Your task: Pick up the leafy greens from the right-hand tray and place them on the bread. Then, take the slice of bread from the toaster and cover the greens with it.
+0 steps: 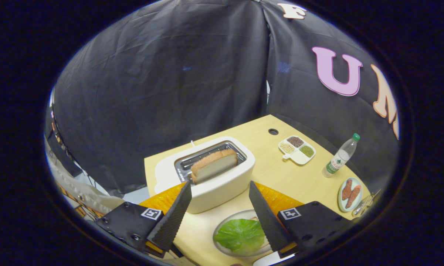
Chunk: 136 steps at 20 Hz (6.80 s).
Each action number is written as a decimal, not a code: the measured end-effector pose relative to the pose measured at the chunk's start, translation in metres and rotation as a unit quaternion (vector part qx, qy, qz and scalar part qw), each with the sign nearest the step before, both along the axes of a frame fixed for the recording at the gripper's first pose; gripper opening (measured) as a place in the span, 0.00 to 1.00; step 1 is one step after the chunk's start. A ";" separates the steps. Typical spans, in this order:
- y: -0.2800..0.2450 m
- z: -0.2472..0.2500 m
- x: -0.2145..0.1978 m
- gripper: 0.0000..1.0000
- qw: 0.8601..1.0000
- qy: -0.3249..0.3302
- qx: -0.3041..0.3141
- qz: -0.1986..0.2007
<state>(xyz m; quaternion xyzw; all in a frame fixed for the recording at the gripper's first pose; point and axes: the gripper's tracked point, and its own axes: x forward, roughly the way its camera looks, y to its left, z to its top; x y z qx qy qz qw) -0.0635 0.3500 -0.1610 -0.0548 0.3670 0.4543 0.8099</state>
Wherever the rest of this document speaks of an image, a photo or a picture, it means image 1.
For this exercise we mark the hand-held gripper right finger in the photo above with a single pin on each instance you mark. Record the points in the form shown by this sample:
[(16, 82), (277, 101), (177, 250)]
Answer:
[(268, 221)]

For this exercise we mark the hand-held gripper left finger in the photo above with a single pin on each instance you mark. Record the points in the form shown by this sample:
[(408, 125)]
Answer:
[(172, 218)]

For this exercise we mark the green lettuce leaf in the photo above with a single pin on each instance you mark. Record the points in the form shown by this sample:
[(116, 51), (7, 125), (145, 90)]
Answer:
[(240, 236)]

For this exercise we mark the plain bread slice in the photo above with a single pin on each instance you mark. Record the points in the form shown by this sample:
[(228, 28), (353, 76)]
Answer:
[(214, 166)]

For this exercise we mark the round beige plate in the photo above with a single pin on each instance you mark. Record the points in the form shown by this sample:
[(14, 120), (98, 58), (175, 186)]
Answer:
[(240, 214)]

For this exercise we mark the white rounded square plate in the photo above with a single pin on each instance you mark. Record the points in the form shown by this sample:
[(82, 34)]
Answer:
[(270, 261)]

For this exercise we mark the white toaster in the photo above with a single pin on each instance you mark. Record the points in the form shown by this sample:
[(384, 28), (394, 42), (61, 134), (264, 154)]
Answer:
[(222, 186)]

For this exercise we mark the white divided condiment dish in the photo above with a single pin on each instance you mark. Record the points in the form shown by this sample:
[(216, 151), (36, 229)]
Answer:
[(299, 157)]

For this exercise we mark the beige cloth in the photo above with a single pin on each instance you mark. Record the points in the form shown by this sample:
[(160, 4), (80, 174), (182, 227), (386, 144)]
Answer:
[(92, 199)]

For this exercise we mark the clear plastic water bottle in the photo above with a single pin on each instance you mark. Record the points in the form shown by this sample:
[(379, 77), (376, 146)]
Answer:
[(340, 157)]

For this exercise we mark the pale blue oval plate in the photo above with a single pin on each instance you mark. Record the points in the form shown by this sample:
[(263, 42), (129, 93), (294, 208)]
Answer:
[(358, 184)]

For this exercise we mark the black backdrop cloth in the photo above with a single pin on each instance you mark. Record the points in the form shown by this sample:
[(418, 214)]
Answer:
[(151, 92)]

